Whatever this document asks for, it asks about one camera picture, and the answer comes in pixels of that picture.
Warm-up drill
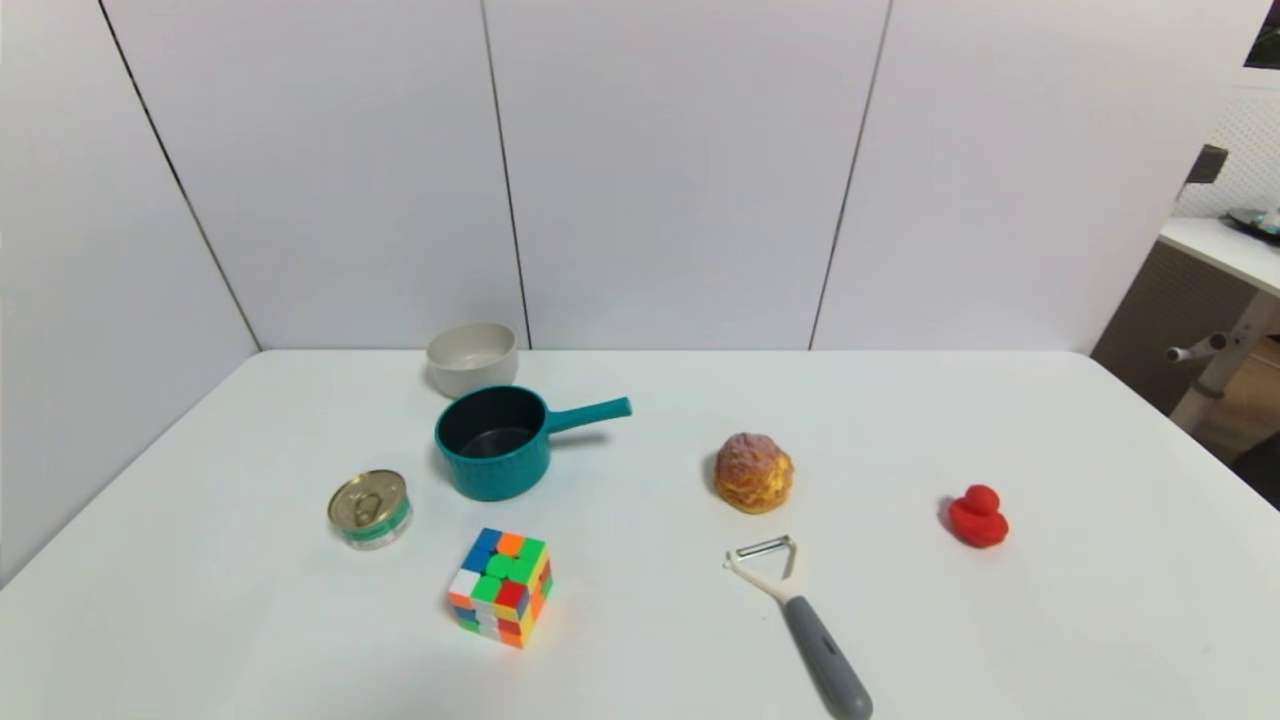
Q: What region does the teal saucepan with handle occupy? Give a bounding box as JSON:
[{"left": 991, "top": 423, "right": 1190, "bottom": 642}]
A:
[{"left": 434, "top": 386, "right": 633, "bottom": 502}]

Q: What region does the multicolour puzzle cube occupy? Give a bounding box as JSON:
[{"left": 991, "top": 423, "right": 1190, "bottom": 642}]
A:
[{"left": 447, "top": 527, "right": 554, "bottom": 649}]

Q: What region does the white desk crank handle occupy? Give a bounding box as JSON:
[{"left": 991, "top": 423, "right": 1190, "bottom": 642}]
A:
[{"left": 1165, "top": 333, "right": 1229, "bottom": 363}]

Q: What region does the tin can with pull tab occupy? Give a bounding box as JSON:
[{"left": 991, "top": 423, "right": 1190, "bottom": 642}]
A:
[{"left": 327, "top": 469, "right": 413, "bottom": 551}]

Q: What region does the brown desk side panel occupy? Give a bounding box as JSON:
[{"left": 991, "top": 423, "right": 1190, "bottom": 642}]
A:
[{"left": 1090, "top": 240, "right": 1253, "bottom": 416}]

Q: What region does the golden cream puff bread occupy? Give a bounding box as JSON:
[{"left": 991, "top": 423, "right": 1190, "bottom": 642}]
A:
[{"left": 713, "top": 432, "right": 795, "bottom": 515}]

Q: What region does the black object on floor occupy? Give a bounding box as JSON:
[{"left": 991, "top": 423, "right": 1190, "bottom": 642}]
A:
[{"left": 1230, "top": 430, "right": 1280, "bottom": 507}]

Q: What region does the white pegboard panel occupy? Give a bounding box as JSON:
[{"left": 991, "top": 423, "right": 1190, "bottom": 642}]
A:
[{"left": 1175, "top": 85, "right": 1280, "bottom": 221}]

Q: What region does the beige ceramic bowl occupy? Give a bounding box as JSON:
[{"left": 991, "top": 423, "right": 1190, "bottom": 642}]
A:
[{"left": 426, "top": 322, "right": 519, "bottom": 399}]

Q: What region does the red rubber duck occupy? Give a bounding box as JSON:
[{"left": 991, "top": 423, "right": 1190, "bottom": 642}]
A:
[{"left": 946, "top": 484, "right": 1010, "bottom": 549}]

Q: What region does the white peeler with grey handle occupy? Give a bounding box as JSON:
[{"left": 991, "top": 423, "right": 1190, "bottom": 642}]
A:
[{"left": 724, "top": 535, "right": 874, "bottom": 720}]

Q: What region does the white desk with leg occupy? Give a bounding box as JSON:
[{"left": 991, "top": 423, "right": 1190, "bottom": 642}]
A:
[{"left": 1158, "top": 216, "right": 1280, "bottom": 433}]

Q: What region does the black wall-mounted box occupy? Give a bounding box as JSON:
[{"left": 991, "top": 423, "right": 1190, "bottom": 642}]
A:
[{"left": 1186, "top": 144, "right": 1230, "bottom": 186}]

